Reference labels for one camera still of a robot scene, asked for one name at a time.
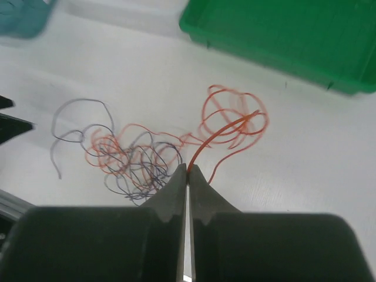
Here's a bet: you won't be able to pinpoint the aluminium mounting rail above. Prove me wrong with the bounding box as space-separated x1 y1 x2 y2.
0 190 33 220

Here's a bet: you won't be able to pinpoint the green plastic tray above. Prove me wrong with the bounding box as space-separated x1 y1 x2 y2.
179 1 375 94

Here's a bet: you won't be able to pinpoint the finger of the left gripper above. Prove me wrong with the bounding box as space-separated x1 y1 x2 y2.
0 113 34 145
0 96 14 108

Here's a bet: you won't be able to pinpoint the orange and purple wires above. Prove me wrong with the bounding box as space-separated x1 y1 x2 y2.
50 98 192 206

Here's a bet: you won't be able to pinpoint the translucent blue plastic bin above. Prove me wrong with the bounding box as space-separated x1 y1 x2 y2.
1 0 58 39

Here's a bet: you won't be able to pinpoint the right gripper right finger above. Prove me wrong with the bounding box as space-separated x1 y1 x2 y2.
187 165 373 281

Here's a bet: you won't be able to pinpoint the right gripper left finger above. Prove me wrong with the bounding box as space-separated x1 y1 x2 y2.
1 164 187 281

